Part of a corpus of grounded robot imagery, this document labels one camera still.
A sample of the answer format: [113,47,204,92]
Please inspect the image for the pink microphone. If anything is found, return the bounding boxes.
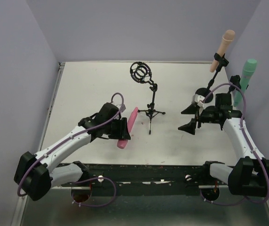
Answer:
[117,107,139,149]

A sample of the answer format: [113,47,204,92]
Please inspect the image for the black clip round-base stand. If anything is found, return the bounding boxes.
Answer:
[205,74,249,113]

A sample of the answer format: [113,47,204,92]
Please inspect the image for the black round-base microphone stand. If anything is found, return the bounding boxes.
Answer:
[193,53,229,104]

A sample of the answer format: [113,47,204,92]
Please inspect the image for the mint green microphone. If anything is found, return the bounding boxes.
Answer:
[234,58,258,107]

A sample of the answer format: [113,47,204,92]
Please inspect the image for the black tripod shock-mount stand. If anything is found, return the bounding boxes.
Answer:
[129,61,166,135]

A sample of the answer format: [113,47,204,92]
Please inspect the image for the peach microphone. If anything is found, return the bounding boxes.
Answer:
[210,30,235,73]

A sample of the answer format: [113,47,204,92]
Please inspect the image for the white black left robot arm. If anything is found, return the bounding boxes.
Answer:
[14,103,131,201]

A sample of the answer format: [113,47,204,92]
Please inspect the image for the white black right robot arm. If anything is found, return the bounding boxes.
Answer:
[178,93,269,197]

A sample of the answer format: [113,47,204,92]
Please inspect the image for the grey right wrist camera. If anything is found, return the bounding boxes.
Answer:
[191,94,205,109]

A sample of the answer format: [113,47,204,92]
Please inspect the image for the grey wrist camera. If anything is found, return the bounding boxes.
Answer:
[111,102,126,113]
[191,94,205,109]

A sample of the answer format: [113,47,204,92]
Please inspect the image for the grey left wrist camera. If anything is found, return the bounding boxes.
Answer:
[111,102,126,113]

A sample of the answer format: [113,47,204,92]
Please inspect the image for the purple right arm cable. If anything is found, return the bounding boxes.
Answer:
[200,83,269,205]

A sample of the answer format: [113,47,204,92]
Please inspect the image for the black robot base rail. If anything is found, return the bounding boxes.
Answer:
[63,163,221,196]

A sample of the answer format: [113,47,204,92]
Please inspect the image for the aluminium frame rail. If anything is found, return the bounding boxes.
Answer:
[51,184,91,191]

